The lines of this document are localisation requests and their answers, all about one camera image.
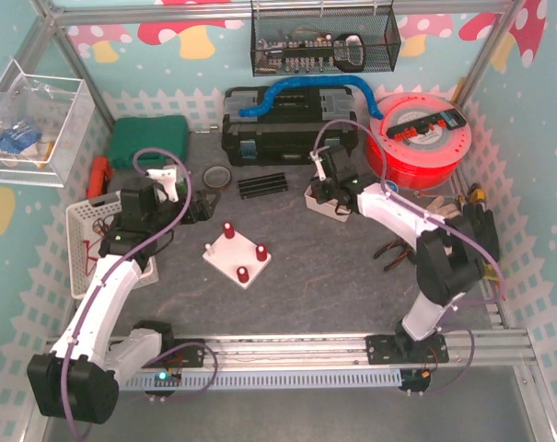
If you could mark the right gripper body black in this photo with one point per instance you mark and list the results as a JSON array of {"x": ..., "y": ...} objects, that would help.
[{"x": 324, "y": 188}]

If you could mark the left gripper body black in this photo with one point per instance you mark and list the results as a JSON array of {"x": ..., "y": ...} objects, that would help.
[{"x": 196, "y": 206}]

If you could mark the red spring one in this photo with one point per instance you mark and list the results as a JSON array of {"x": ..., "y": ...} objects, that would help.
[{"x": 228, "y": 230}]

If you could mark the black aluminium extrusion block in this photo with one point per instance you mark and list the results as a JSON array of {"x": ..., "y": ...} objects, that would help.
[{"x": 262, "y": 185}]

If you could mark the red spring two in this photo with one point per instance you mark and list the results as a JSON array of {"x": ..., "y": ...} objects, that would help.
[{"x": 261, "y": 253}]

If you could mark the red spring three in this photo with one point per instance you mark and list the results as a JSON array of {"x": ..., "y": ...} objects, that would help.
[{"x": 242, "y": 274}]

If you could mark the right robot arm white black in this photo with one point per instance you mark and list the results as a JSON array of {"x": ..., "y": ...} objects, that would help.
[{"x": 447, "y": 264}]

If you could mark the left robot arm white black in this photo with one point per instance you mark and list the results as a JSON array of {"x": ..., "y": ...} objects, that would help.
[{"x": 79, "y": 379}]

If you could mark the white spring tray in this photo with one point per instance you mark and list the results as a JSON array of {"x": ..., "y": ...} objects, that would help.
[{"x": 328, "y": 209}]

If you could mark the brown tape roll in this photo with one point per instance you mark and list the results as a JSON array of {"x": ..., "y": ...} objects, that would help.
[{"x": 217, "y": 178}]

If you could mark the white perforated basket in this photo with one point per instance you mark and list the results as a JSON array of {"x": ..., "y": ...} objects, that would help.
[{"x": 86, "y": 224}]

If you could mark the orange utility knife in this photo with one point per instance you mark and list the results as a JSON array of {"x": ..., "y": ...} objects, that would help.
[{"x": 100, "y": 176}]

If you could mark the black toolbox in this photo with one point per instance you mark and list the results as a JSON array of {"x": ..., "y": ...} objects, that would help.
[{"x": 286, "y": 133}]

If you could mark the green plastic case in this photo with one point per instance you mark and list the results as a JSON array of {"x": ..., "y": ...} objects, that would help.
[{"x": 131, "y": 134}]

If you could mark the red filament spool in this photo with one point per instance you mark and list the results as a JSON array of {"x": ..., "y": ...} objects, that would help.
[{"x": 418, "y": 163}]

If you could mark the white work glove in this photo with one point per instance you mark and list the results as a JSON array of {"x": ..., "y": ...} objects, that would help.
[{"x": 442, "y": 207}]

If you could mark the black red terminal strip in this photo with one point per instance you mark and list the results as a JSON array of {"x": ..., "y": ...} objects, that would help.
[{"x": 450, "y": 119}]

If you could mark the blue white glove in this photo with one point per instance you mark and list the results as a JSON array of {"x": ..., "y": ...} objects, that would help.
[{"x": 18, "y": 138}]

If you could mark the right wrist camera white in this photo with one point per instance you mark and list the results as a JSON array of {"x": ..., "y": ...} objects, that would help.
[{"x": 317, "y": 160}]

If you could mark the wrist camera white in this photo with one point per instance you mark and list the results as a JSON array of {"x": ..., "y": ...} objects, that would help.
[
  {"x": 166, "y": 180},
  {"x": 317, "y": 160}
]

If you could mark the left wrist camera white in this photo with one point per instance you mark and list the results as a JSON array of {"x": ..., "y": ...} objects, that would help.
[{"x": 166, "y": 180}]

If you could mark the white peg base plate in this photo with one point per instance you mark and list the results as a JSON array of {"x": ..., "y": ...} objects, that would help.
[{"x": 226, "y": 255}]

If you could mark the clear acrylic wall box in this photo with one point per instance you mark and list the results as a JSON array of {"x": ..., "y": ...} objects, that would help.
[{"x": 43, "y": 120}]

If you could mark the black wire mesh basket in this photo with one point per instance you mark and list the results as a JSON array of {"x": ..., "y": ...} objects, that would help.
[{"x": 314, "y": 41}]

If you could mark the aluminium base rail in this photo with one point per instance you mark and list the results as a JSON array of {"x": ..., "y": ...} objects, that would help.
[{"x": 259, "y": 362}]

